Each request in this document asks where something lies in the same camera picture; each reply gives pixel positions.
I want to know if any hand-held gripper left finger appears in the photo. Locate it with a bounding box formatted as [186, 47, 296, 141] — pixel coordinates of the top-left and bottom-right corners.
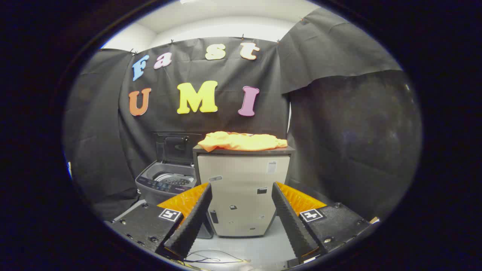
[109, 183, 213, 260]

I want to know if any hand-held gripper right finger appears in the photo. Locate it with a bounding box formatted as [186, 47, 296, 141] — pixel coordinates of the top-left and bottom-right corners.
[272, 182, 379, 264]

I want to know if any grey washing machine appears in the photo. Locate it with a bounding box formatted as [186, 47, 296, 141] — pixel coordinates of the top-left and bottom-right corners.
[136, 161, 214, 239]

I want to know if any thin black cable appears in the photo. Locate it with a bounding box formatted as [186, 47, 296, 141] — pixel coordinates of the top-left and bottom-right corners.
[184, 250, 245, 264]

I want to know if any beige cabinet with dark top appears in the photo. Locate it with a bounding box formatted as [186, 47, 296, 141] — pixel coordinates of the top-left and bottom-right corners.
[193, 145, 296, 238]

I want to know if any orange polo shirt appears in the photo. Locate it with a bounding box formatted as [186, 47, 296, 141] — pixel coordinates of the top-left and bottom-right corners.
[198, 131, 288, 152]

